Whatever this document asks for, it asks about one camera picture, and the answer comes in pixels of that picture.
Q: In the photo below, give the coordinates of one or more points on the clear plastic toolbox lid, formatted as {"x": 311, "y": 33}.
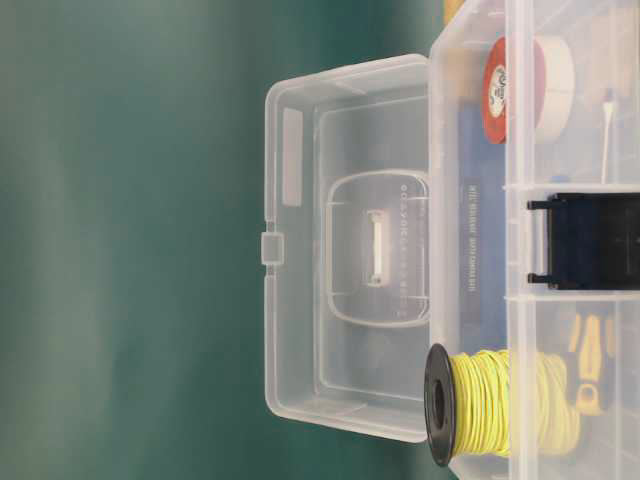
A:
{"x": 346, "y": 247}

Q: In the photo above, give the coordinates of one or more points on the clear plastic toolbox base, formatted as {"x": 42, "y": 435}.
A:
{"x": 549, "y": 438}

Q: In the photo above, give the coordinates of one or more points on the blue flat package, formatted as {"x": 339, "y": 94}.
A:
{"x": 481, "y": 221}

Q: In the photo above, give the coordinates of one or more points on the red electrical tape roll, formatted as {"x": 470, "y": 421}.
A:
{"x": 494, "y": 95}

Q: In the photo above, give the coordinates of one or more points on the white tape roll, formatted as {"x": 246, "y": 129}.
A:
{"x": 554, "y": 87}

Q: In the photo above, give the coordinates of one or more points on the yellow black handled nipper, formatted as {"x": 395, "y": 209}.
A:
{"x": 591, "y": 364}

